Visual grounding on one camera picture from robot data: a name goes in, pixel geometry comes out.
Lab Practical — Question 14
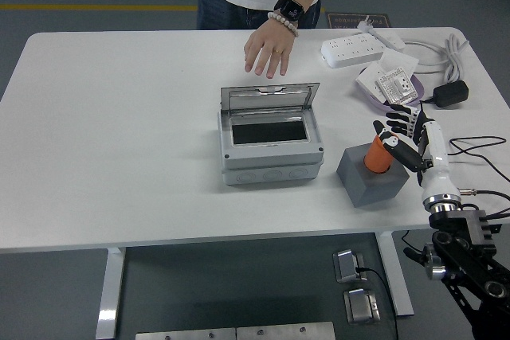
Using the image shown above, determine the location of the person's left hand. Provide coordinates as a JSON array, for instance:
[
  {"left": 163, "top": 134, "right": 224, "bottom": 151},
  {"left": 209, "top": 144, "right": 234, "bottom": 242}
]
[{"left": 243, "top": 17, "right": 298, "bottom": 79}]

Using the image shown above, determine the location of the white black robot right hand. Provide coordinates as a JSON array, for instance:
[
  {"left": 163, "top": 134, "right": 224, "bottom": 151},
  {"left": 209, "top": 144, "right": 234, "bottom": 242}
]
[{"left": 372, "top": 101, "right": 463, "bottom": 204}]

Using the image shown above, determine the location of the transparent hinged box lid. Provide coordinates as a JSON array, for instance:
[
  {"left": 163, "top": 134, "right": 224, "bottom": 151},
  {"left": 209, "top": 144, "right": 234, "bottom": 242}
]
[{"left": 220, "top": 82, "right": 321, "bottom": 114}]

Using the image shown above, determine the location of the orange cylindrical battery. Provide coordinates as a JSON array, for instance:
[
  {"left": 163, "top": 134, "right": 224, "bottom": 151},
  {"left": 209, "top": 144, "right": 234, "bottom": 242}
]
[{"left": 363, "top": 135, "right": 395, "bottom": 174}]

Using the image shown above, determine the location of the grey plastic enclosure box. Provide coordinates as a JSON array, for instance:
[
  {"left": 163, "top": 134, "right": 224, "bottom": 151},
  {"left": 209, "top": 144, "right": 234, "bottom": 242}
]
[{"left": 217, "top": 111, "right": 325, "bottom": 186}]

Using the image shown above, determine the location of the grey battery holder block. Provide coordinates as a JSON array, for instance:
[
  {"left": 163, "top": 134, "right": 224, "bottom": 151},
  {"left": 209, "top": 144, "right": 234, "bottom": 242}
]
[{"left": 335, "top": 143, "right": 411, "bottom": 209}]

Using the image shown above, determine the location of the white cardboard socket box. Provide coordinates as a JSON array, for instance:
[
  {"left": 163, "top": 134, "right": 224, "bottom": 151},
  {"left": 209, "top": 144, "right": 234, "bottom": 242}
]
[{"left": 355, "top": 61, "right": 394, "bottom": 104}]

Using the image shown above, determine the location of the black smartwatch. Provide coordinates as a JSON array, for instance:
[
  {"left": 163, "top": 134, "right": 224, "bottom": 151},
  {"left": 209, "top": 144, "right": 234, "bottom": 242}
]
[{"left": 273, "top": 0, "right": 306, "bottom": 21}]

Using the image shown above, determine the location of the black power adapter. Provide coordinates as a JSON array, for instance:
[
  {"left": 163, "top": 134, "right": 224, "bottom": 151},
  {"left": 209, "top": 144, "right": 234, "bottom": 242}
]
[{"left": 432, "top": 80, "right": 470, "bottom": 109}]

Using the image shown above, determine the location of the purple plastic tray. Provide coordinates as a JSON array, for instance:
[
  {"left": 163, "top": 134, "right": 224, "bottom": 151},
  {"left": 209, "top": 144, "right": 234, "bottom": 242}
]
[{"left": 356, "top": 68, "right": 426, "bottom": 117}]

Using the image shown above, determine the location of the white power strip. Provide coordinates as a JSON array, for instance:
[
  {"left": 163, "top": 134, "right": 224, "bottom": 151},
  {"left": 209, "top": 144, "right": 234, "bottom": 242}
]
[{"left": 320, "top": 33, "right": 387, "bottom": 69}]

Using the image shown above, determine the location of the brown floor sign mat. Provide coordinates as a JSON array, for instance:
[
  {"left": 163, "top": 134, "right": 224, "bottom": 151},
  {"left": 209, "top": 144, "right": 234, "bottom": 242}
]
[{"left": 326, "top": 12, "right": 392, "bottom": 29}]

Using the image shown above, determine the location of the white square card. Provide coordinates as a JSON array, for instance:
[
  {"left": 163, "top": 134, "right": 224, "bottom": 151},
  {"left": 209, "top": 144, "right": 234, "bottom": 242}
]
[{"left": 378, "top": 49, "right": 420, "bottom": 78}]

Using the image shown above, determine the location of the white power plug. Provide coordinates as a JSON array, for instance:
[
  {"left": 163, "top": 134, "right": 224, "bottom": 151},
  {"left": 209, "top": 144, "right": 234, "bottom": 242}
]
[{"left": 356, "top": 16, "right": 386, "bottom": 38}]

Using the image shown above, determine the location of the small white adapter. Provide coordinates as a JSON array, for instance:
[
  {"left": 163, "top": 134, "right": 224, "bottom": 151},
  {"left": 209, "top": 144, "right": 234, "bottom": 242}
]
[{"left": 382, "top": 33, "right": 406, "bottom": 51}]

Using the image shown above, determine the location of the white table leg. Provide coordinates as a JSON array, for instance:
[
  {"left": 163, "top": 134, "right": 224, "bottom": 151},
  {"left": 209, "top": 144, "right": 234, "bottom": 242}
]
[
  {"left": 95, "top": 247, "right": 127, "bottom": 340},
  {"left": 376, "top": 231, "right": 415, "bottom": 316}
]

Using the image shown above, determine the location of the metal floor socket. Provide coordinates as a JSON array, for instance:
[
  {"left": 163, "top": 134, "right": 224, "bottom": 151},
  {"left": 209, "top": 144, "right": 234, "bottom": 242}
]
[
  {"left": 343, "top": 287, "right": 382, "bottom": 325},
  {"left": 332, "top": 249, "right": 370, "bottom": 283}
]

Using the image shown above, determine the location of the white bead bracelet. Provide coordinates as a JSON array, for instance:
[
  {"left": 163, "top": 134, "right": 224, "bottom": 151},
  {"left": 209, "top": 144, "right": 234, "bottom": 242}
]
[{"left": 267, "top": 11, "right": 300, "bottom": 37}]

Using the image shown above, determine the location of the thin black adapter cable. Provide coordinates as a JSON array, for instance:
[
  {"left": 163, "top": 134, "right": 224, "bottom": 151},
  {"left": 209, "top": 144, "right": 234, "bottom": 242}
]
[{"left": 420, "top": 96, "right": 510, "bottom": 182}]

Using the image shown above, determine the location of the wall socket blister pack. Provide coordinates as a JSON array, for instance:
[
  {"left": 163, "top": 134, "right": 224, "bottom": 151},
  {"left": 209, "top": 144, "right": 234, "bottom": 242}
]
[{"left": 375, "top": 68, "right": 422, "bottom": 107}]

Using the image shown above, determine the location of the white power strip cable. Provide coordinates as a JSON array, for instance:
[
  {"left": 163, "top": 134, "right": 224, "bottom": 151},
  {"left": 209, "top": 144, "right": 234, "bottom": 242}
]
[{"left": 402, "top": 33, "right": 471, "bottom": 83}]

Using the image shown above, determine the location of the thin black hanging cable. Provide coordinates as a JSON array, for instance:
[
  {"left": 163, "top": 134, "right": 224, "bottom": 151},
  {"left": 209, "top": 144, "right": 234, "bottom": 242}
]
[{"left": 400, "top": 230, "right": 416, "bottom": 256}]

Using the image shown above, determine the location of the black floor socket cable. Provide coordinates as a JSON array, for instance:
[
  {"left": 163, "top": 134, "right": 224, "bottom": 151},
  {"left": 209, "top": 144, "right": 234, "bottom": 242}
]
[{"left": 355, "top": 266, "right": 399, "bottom": 340}]

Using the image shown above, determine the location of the metal base plate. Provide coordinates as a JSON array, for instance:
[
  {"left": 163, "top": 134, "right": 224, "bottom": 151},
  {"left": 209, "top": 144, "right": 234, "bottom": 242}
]
[
  {"left": 236, "top": 321, "right": 336, "bottom": 340},
  {"left": 135, "top": 327, "right": 237, "bottom": 340}
]

